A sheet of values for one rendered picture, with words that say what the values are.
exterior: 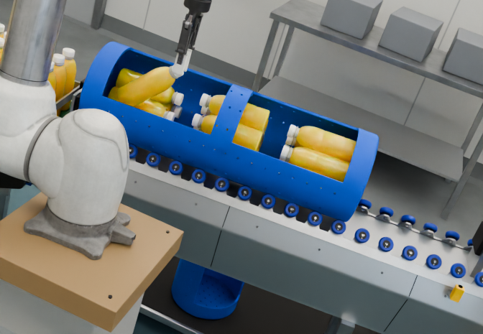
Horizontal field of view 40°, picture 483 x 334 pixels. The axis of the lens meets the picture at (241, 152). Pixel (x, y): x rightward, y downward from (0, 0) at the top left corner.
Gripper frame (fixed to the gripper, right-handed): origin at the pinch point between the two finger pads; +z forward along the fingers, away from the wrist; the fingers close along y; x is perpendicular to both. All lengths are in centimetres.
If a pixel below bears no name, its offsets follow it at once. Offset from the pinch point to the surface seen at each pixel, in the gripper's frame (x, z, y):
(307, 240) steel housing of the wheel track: -53, 38, -7
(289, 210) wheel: -44, 31, -6
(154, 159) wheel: -0.5, 31.0, -5.5
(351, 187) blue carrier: -58, 16, -8
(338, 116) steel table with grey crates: -63, 98, 265
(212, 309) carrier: -31, 107, 30
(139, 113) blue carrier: 6.6, 16.2, -8.8
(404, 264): -82, 35, -6
